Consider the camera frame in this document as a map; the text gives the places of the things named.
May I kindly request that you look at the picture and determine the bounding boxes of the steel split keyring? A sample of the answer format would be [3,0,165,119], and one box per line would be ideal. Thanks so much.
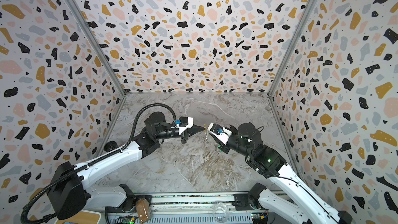
[203,128,209,142]

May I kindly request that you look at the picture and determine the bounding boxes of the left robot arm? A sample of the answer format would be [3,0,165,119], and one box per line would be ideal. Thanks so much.
[47,112,205,220]

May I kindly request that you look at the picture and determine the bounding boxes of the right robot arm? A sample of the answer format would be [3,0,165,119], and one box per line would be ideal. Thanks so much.
[207,122,352,224]

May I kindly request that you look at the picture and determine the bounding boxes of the clear glass jar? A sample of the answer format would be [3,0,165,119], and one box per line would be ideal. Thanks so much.
[212,202,230,223]

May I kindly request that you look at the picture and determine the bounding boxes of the black round lens cap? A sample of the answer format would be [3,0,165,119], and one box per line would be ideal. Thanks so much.
[103,141,119,152]

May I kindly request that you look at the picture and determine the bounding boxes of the brown circuit box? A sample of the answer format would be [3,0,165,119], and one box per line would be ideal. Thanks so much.
[135,198,152,224]

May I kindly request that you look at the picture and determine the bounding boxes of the wooden board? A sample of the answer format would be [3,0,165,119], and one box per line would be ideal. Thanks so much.
[55,211,101,224]

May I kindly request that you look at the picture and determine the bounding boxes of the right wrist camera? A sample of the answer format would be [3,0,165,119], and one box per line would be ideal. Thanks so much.
[207,123,233,145]

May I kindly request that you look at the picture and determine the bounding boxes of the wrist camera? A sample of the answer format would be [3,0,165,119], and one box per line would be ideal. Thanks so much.
[174,117,194,135]
[207,123,233,145]

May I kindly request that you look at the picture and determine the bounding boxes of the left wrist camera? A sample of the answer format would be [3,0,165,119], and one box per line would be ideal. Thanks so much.
[174,117,194,135]

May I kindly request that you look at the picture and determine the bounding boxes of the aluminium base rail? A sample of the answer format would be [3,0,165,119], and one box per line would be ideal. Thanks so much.
[102,191,321,224]

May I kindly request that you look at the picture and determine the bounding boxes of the black corrugated cable conduit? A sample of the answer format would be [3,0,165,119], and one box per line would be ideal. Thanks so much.
[20,103,177,224]

